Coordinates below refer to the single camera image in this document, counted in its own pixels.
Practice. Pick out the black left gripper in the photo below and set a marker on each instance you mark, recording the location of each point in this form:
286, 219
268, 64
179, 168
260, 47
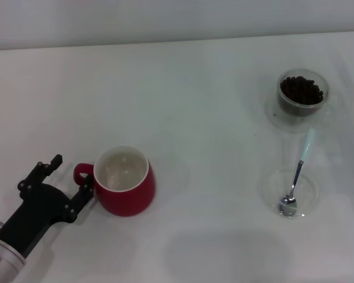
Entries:
38, 206

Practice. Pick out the red ceramic mug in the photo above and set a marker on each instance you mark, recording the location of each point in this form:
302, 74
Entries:
129, 200

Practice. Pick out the clear glass cup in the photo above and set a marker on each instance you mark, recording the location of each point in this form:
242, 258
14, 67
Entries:
283, 107

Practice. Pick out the pile of coffee beans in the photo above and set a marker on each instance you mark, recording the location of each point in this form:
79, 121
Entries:
302, 90

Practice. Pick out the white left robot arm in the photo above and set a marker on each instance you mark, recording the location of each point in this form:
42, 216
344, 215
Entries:
3, 262

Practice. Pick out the glass cup of coffee beans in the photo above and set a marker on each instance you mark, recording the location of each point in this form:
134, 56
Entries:
286, 123

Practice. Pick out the clear glass dish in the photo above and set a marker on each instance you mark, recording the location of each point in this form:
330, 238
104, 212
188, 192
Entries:
271, 188

